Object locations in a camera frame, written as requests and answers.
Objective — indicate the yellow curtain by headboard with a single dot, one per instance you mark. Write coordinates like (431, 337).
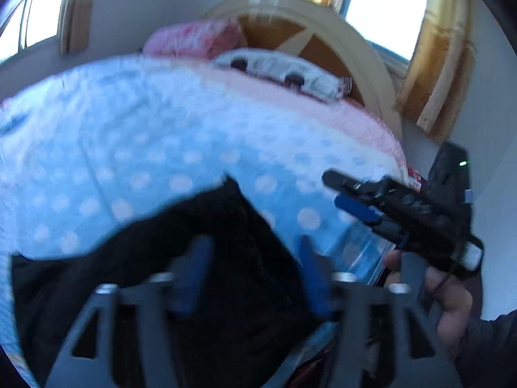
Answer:
(433, 90)

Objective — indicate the dark sleeve forearm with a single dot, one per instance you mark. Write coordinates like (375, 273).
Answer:
(487, 354)

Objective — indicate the person's right hand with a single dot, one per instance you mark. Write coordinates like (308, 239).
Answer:
(456, 304)

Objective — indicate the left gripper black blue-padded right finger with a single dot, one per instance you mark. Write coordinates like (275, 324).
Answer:
(316, 272)

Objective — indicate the white pillow with dark dots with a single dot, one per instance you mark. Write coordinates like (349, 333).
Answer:
(288, 70)

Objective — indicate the cream and brown headboard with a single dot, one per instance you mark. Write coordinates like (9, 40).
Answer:
(318, 34)

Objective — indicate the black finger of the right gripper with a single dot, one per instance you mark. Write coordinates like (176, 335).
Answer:
(358, 189)

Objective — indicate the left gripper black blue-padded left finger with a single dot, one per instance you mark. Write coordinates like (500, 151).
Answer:
(189, 274)

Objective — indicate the pink and blue bedspread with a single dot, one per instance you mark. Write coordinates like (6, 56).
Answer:
(88, 150)

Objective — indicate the pink floral folded blanket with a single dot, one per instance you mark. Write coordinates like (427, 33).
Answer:
(202, 39)

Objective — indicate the window with white frame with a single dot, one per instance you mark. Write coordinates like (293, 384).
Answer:
(31, 22)

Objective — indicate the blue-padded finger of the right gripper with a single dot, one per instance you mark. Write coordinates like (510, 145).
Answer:
(357, 209)

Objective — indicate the black pants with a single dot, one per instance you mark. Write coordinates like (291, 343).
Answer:
(202, 294)

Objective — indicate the right beige curtain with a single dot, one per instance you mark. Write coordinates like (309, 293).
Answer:
(74, 25)

